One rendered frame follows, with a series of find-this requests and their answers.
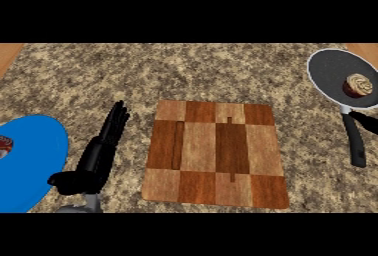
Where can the blue plate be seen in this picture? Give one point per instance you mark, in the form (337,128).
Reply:
(27,163)

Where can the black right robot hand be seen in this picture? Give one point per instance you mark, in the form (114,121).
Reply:
(366,120)

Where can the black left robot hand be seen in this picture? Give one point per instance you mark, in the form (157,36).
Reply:
(93,160)

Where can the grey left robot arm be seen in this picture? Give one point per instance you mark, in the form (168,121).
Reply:
(83,204)

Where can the wooden checkered cutting board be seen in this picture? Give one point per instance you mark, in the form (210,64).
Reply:
(216,154)

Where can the dark grey frying pan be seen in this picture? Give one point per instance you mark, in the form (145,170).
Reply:
(340,78)

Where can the brown frosted cupcake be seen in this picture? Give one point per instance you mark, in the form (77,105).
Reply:
(357,85)

